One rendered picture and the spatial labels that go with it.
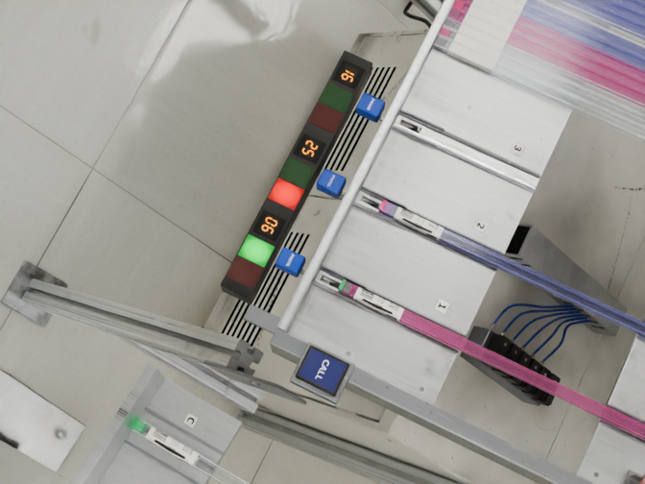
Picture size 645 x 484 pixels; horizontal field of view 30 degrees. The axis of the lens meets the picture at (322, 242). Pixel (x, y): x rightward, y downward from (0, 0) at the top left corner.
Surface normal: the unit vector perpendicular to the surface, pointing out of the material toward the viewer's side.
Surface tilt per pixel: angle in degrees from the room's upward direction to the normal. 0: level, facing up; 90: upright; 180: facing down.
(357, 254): 42
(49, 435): 0
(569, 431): 0
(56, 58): 0
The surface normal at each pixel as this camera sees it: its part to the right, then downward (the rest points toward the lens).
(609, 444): 0.00, -0.25
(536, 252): 0.60, 0.10
